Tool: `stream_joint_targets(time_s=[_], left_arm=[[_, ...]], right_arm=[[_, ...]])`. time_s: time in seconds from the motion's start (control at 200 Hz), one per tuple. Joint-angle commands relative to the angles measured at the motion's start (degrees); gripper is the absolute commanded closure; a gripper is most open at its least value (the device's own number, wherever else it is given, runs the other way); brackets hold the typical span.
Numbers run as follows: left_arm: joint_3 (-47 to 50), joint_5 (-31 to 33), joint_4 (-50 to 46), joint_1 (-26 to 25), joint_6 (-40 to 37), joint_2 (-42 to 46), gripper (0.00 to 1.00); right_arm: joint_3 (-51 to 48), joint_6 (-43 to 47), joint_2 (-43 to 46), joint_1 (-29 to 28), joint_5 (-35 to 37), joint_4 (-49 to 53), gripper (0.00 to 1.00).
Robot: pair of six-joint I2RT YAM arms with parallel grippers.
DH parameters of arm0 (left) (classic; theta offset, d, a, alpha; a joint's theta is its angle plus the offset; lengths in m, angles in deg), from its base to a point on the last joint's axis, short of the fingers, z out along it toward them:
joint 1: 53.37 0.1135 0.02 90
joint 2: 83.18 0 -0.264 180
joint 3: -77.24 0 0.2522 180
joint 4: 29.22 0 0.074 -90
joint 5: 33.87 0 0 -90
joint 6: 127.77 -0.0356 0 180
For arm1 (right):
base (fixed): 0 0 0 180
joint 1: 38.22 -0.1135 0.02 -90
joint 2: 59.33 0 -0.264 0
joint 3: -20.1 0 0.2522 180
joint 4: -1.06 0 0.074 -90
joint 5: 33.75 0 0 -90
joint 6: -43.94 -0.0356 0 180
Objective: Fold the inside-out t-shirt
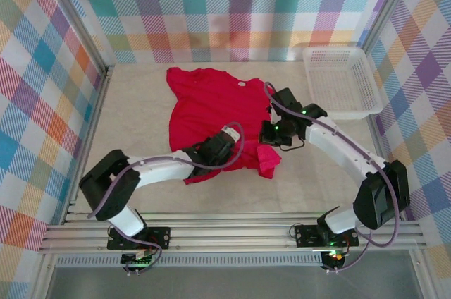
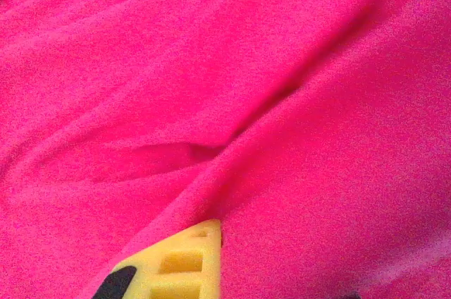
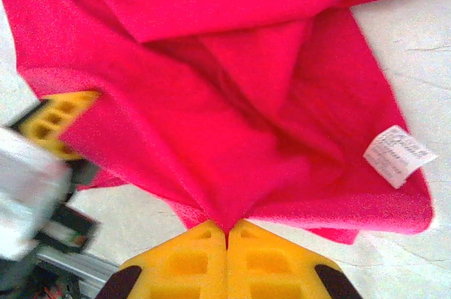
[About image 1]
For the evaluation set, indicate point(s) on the white plastic basket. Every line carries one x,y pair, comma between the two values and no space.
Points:
352,114

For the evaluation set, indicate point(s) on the aluminium corner post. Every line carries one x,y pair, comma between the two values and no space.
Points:
75,13
389,3

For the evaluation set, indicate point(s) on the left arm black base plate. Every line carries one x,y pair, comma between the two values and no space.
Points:
160,237

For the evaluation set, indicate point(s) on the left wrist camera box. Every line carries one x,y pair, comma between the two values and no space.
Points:
230,132

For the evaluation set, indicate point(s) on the red t-shirt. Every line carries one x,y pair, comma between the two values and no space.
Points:
211,101

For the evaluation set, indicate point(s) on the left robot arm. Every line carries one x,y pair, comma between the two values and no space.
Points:
158,172

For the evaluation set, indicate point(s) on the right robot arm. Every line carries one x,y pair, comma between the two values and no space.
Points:
338,144

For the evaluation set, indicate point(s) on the aluminium mounting rail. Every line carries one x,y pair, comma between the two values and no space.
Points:
229,233

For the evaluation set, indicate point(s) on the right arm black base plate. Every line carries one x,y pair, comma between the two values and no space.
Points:
306,235

